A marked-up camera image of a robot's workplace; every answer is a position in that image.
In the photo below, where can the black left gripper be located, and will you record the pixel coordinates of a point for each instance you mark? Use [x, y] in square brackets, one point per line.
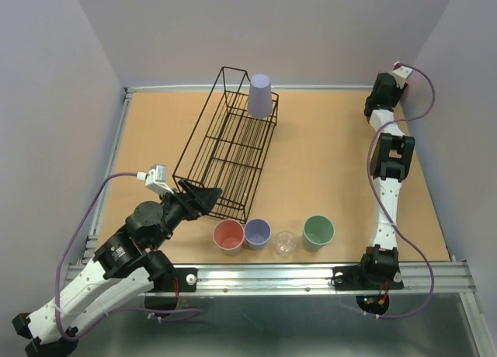
[189, 200]

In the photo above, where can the black wire dish rack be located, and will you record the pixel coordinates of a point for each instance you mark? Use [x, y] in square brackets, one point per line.
[227, 147]

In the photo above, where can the large purple cup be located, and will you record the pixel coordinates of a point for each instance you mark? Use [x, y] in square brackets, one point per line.
[259, 103]

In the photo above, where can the green cup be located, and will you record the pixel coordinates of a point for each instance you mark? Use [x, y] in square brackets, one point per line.
[318, 231]

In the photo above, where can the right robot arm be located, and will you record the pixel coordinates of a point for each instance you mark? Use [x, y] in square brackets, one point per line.
[388, 163]

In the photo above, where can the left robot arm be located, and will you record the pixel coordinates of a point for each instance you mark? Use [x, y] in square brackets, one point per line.
[129, 263]

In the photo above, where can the pink cup front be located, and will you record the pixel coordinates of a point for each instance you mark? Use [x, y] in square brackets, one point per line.
[229, 236]

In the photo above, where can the small purple cup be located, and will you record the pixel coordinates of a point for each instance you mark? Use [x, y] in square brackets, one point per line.
[257, 233]

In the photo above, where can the clear glass cup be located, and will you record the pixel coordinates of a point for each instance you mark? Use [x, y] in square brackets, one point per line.
[285, 242]

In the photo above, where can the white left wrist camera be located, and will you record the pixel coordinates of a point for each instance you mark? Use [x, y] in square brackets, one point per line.
[157, 176]

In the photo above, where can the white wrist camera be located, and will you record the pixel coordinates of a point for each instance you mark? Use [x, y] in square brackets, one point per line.
[401, 73]
[157, 176]

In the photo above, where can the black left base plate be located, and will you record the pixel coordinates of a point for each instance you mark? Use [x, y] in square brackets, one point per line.
[183, 278]

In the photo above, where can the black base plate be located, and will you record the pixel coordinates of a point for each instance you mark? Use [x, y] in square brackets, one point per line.
[351, 277]
[183, 278]

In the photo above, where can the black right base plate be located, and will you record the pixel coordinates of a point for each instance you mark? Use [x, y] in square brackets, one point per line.
[351, 277]

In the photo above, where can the aluminium mounting rail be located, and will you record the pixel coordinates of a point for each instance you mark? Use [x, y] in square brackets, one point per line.
[316, 279]

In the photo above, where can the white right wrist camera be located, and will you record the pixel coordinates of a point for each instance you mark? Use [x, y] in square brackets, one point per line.
[401, 73]

